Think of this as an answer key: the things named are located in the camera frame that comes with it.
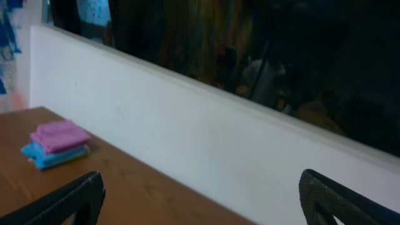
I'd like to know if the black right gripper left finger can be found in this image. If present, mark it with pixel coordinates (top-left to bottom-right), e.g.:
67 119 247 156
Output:
1 171 105 225

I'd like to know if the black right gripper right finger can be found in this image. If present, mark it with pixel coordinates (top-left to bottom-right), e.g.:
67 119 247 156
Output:
299 169 399 225

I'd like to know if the purple microfiber cloth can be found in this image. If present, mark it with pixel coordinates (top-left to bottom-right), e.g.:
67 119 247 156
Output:
30 120 91 154

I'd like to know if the blue folded cloth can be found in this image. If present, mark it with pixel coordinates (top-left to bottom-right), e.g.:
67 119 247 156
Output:
21 141 89 171

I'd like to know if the dark glass window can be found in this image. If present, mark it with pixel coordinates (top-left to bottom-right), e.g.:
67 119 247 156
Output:
45 0 399 156

